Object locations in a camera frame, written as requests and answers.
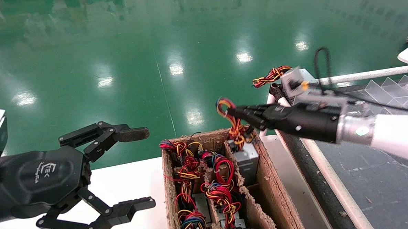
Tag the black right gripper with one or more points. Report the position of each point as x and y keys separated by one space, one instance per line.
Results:
x=304 y=122

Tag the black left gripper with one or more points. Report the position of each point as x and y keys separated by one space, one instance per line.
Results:
x=44 y=173

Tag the black pipe joint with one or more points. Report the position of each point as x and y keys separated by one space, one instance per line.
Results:
x=275 y=89

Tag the brown cardboard box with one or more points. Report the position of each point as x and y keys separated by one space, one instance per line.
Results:
x=276 y=194

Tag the long white horizontal pipe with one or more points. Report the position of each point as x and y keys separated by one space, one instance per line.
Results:
x=367 y=75

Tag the clear acrylic divider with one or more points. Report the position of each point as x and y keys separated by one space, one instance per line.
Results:
x=389 y=89

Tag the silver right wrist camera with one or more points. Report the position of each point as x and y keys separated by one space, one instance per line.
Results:
x=324 y=99

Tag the white slanted frame pipe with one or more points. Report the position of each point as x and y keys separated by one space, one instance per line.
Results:
x=334 y=184

